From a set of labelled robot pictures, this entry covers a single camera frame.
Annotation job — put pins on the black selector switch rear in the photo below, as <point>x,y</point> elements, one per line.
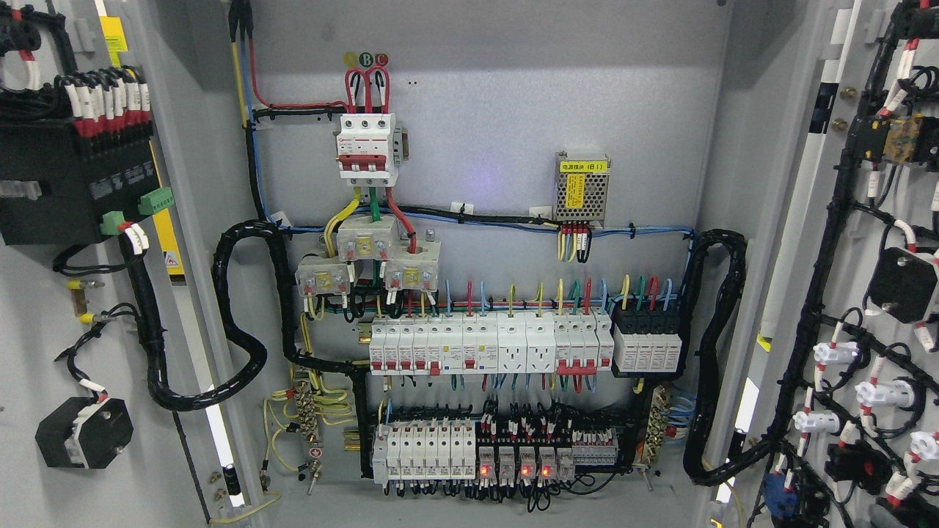
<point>81,434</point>

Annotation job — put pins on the grey cabinet door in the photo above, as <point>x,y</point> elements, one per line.
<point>818,407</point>
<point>166,476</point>

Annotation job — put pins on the red white main breaker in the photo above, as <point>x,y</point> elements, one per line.
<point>368,152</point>

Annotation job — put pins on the white breaker socket row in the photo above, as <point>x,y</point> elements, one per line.
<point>526,342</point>

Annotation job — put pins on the lower relay terminal row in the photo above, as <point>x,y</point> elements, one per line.
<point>495,450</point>

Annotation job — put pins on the black meter rear housing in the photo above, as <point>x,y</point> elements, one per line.
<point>61,188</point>

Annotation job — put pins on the brass ground terminal bar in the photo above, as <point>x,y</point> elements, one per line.
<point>308,428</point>

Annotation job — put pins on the grey current transformer cluster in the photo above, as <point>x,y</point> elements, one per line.
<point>360,244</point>

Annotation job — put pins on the metal mesh power supply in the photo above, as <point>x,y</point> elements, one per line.
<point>581,187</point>

